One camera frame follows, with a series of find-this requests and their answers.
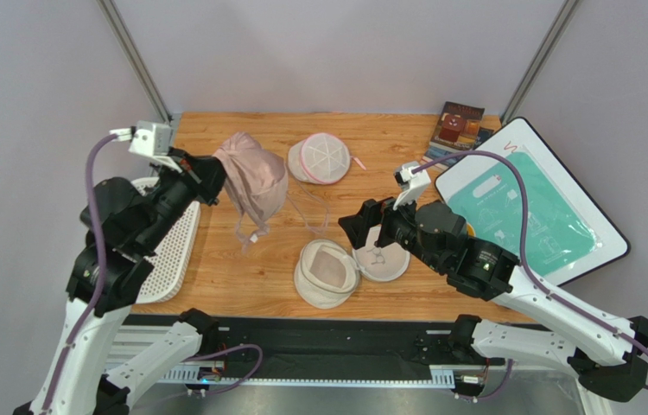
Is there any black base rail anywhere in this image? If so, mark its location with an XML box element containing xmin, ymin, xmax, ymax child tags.
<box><xmin>205</xmin><ymin>317</ymin><xmax>485</xmax><ymax>380</ymax></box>

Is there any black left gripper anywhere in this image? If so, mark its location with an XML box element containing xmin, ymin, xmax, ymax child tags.
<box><xmin>137</xmin><ymin>145</ymin><xmax>236</xmax><ymax>252</ymax></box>

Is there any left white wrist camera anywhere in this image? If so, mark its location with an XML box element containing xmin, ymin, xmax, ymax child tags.
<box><xmin>109</xmin><ymin>121</ymin><xmax>181</xmax><ymax>173</ymax></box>

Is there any beige mesh laundry bag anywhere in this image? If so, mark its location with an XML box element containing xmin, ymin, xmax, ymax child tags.
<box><xmin>293</xmin><ymin>226</ymin><xmax>410</xmax><ymax>310</ymax></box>

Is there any stack of books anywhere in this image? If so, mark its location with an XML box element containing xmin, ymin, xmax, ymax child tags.
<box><xmin>421</xmin><ymin>101</ymin><xmax>494</xmax><ymax>163</ymax></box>

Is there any aluminium frame post right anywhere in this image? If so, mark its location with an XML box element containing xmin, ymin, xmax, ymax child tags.
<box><xmin>499</xmin><ymin>0</ymin><xmax>582</xmax><ymax>125</ymax></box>

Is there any aluminium frame post left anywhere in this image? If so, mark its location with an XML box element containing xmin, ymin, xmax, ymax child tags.
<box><xmin>97</xmin><ymin>0</ymin><xmax>173</xmax><ymax>124</ymax></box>

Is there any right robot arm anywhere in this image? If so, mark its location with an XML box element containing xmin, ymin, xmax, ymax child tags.
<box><xmin>338</xmin><ymin>198</ymin><xmax>648</xmax><ymax>402</ymax></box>

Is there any pink-trimmed mesh laundry bag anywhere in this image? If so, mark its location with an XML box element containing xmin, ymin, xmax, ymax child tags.
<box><xmin>287</xmin><ymin>132</ymin><xmax>367</xmax><ymax>185</ymax></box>

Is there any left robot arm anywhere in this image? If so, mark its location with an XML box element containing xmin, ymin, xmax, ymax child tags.
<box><xmin>17</xmin><ymin>149</ymin><xmax>226</xmax><ymax>414</ymax></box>

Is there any white board with black edge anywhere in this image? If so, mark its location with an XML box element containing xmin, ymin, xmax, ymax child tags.
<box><xmin>435</xmin><ymin>118</ymin><xmax>630</xmax><ymax>285</ymax></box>

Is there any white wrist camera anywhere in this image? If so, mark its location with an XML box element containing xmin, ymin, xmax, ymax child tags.
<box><xmin>392</xmin><ymin>161</ymin><xmax>431</xmax><ymax>210</ymax></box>
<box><xmin>109</xmin><ymin>121</ymin><xmax>181</xmax><ymax>173</ymax></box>

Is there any pink bra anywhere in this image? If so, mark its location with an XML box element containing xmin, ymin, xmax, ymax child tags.
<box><xmin>213</xmin><ymin>131</ymin><xmax>293</xmax><ymax>253</ymax></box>

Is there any aluminium frame post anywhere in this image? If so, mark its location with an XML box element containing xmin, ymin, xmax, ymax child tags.
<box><xmin>97</xmin><ymin>0</ymin><xmax>173</xmax><ymax>124</ymax></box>
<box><xmin>499</xmin><ymin>0</ymin><xmax>582</xmax><ymax>125</ymax></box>

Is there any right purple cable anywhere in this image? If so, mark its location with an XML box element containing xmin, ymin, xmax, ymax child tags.
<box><xmin>413</xmin><ymin>149</ymin><xmax>648</xmax><ymax>395</ymax></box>

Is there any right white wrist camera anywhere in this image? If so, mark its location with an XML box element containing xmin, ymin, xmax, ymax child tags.
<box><xmin>392</xmin><ymin>161</ymin><xmax>431</xmax><ymax>210</ymax></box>

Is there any white perforated plastic basket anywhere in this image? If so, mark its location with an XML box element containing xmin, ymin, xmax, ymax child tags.
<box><xmin>136</xmin><ymin>201</ymin><xmax>200</xmax><ymax>304</ymax></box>

